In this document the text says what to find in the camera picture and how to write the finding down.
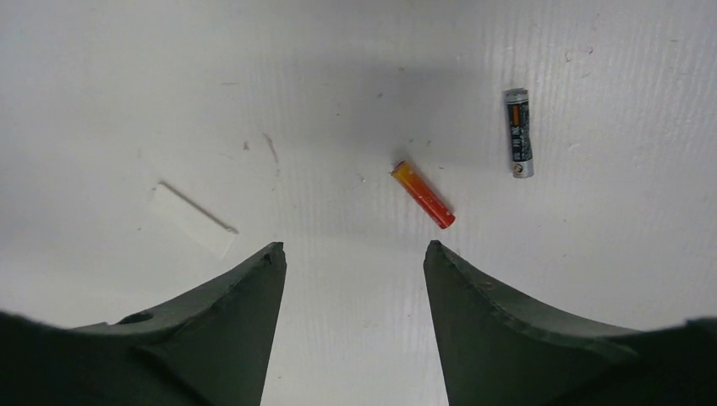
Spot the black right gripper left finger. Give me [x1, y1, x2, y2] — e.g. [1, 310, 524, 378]
[1, 242, 287, 405]

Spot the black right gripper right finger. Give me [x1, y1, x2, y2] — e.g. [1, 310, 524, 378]
[424, 240, 716, 405]

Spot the white battery compartment cover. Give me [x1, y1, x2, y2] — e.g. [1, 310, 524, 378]
[150, 182, 238, 258]

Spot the orange red AAA battery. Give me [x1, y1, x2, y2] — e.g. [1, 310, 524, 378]
[391, 160, 456, 229]

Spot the black silver AAA battery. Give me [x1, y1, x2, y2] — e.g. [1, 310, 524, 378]
[505, 88, 534, 178]

